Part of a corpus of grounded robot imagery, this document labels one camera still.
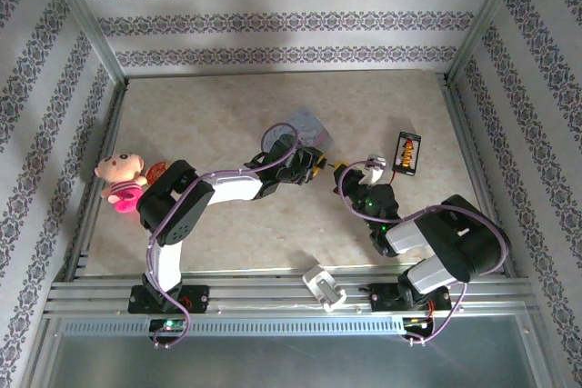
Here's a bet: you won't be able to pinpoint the blue pink cartoon tin box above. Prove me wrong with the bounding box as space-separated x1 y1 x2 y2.
262 105 335 155

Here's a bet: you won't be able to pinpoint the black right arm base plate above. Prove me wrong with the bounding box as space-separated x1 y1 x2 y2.
370 282 451 314

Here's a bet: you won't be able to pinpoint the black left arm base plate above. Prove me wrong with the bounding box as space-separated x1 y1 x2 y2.
127 284 210 315

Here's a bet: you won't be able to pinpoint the small circuit board orange wires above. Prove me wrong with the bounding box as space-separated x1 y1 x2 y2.
402 314 436 331

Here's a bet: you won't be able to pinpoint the aluminium side rail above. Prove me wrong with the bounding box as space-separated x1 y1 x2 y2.
438 73 517 278
63 83 129 281

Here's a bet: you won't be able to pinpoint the grey slotted cable duct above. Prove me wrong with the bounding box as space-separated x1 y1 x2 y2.
58 317 410 338

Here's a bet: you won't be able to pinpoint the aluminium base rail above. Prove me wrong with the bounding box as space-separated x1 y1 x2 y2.
43 263 533 319

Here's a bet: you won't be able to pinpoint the aluminium frame post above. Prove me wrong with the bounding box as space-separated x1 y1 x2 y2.
39 0 129 87
447 0 532 85

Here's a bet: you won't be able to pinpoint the small circuit board green light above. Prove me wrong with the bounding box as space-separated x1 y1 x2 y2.
148 317 188 333

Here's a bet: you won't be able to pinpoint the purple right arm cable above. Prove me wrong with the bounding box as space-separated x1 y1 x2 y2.
338 158 513 348

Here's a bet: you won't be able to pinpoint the white plastic bracket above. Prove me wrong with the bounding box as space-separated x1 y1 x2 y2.
302 264 347 313

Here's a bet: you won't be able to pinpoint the black charger with orange label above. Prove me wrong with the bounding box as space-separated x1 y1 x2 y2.
392 131 423 177

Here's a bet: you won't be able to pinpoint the pink plush doll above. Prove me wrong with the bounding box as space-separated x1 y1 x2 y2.
94 150 149 215

